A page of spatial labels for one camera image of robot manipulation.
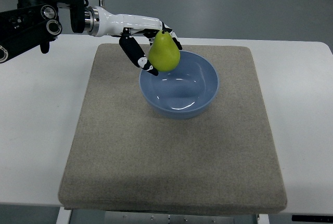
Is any blue bowl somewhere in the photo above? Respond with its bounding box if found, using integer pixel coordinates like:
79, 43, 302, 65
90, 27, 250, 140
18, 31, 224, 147
139, 51, 220, 120

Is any grey felt mat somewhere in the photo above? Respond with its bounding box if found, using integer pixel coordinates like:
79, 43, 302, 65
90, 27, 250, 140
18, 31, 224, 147
58, 44, 287, 215

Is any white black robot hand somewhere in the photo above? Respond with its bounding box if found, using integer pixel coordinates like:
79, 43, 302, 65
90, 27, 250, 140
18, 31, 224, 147
85, 6, 182, 76

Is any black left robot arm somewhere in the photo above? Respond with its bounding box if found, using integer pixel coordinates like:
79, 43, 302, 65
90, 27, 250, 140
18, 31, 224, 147
1, 0, 104, 63

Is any green pear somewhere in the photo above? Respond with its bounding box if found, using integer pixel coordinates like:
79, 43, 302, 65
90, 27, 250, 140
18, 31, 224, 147
148, 30, 181, 72

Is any metal table frame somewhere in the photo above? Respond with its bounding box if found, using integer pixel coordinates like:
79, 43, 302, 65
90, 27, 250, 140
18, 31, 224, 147
56, 206, 270, 224

